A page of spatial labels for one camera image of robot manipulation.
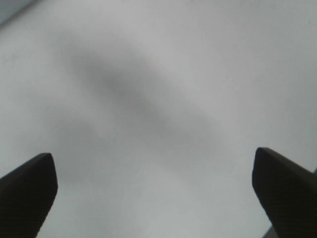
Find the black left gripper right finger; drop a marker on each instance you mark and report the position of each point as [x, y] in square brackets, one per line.
[288, 194]

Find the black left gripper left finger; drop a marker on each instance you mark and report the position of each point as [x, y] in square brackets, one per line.
[26, 196]

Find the white microwave door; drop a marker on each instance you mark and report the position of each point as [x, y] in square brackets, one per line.
[153, 109]

